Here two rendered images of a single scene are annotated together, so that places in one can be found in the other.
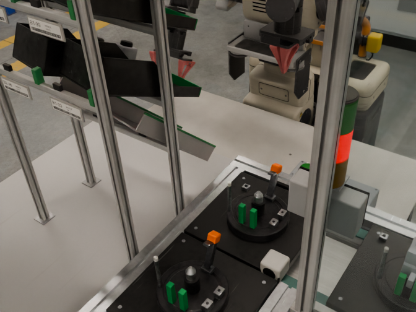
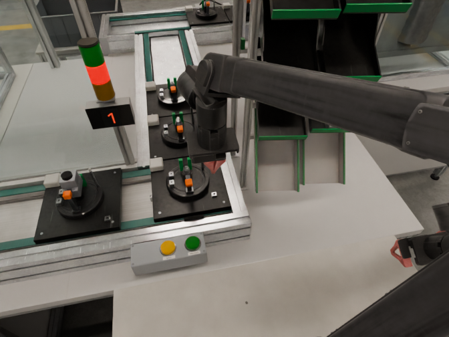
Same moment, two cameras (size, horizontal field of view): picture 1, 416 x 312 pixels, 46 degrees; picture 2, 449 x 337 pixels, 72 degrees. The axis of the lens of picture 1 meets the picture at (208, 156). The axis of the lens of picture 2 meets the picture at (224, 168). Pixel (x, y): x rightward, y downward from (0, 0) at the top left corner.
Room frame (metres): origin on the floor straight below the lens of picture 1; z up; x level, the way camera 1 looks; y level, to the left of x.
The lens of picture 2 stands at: (1.31, -0.52, 1.76)
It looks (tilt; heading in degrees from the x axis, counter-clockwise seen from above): 48 degrees down; 131
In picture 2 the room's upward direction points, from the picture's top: straight up
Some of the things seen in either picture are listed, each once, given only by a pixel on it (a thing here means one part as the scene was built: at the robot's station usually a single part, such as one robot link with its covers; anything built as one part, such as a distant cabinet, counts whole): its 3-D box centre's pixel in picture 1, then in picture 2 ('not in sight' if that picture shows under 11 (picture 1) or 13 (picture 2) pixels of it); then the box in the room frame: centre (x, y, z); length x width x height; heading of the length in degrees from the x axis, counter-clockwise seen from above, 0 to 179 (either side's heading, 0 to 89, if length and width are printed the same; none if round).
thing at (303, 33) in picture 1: (287, 21); (212, 134); (0.98, -0.18, 1.35); 0.10 x 0.07 x 0.07; 52
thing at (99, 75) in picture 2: not in sight; (97, 71); (0.58, -0.19, 1.33); 0.05 x 0.05 x 0.05
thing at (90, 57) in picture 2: not in sight; (91, 53); (0.58, -0.19, 1.38); 0.05 x 0.05 x 0.05
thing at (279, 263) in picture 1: (258, 205); (186, 174); (0.79, -0.10, 1.01); 0.24 x 0.24 x 0.13; 53
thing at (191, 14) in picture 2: not in sight; (206, 7); (-0.11, 0.92, 1.01); 0.24 x 0.24 x 0.13; 53
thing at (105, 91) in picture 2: not in sight; (103, 87); (0.58, -0.19, 1.28); 0.05 x 0.05 x 0.05
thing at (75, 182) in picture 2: not in sight; (71, 179); (0.57, -0.37, 1.06); 0.08 x 0.04 x 0.07; 143
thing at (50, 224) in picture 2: not in sight; (82, 202); (0.58, -0.38, 0.96); 0.24 x 0.24 x 0.02; 53
